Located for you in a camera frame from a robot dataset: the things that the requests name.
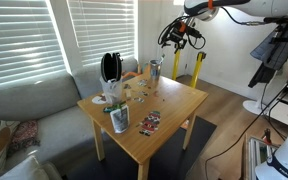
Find clear plastic pitcher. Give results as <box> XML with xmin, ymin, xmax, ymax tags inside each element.
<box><xmin>100</xmin><ymin>78</ymin><xmax>122</xmax><ymax>105</ymax></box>

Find yellow post right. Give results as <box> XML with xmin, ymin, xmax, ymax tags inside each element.
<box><xmin>190</xmin><ymin>51</ymin><xmax>206</xmax><ymax>88</ymax></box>

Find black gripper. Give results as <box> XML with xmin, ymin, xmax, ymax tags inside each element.
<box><xmin>165</xmin><ymin>20</ymin><xmax>201</xmax><ymax>50</ymax></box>

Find wooden table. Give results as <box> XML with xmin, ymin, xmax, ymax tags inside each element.
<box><xmin>78</xmin><ymin>74</ymin><xmax>208</xmax><ymax>180</ymax></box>

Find orange plush squid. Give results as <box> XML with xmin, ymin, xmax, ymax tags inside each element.
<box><xmin>122</xmin><ymin>64</ymin><xmax>150</xmax><ymax>79</ymax></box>

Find silver metal cup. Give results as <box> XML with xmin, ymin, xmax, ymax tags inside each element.
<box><xmin>150</xmin><ymin>60</ymin><xmax>161</xmax><ymax>80</ymax></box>

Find yellow post left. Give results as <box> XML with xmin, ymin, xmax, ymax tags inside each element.
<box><xmin>172</xmin><ymin>49</ymin><xmax>180</xmax><ymax>80</ymax></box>

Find dark hanging clothes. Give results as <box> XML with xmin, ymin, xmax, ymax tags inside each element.
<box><xmin>248</xmin><ymin>24</ymin><xmax>288</xmax><ymax>88</ymax></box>

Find black power cable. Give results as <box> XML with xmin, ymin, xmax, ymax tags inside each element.
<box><xmin>203</xmin><ymin>79</ymin><xmax>288</xmax><ymax>180</ymax></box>

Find colourful sticker sheet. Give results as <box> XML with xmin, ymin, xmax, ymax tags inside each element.
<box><xmin>139</xmin><ymin>111</ymin><xmax>161</xmax><ymax>136</ymax></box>

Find grey sofa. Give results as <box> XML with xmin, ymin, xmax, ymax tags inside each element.
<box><xmin>0</xmin><ymin>56</ymin><xmax>140</xmax><ymax>178</ymax></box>

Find floral cloth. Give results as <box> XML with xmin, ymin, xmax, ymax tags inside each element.
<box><xmin>7</xmin><ymin>120</ymin><xmax>40</xmax><ymax>157</ymax></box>

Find black case in pitcher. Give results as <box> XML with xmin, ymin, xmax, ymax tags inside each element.
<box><xmin>101</xmin><ymin>53</ymin><xmax>122</xmax><ymax>82</ymax></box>

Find dark blue rug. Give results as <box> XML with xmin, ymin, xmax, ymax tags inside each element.
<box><xmin>66</xmin><ymin>117</ymin><xmax>217</xmax><ymax>180</ymax></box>

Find round white sticker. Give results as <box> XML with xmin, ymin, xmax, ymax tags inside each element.
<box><xmin>92</xmin><ymin>94</ymin><xmax>106</xmax><ymax>105</ymax></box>

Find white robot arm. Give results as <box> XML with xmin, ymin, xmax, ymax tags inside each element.
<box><xmin>158</xmin><ymin>0</ymin><xmax>288</xmax><ymax>46</ymax></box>

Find yellow post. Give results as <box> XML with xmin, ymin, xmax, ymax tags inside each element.
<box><xmin>172</xmin><ymin>49</ymin><xmax>180</xmax><ymax>80</ymax></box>
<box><xmin>190</xmin><ymin>51</ymin><xmax>206</xmax><ymax>88</ymax></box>

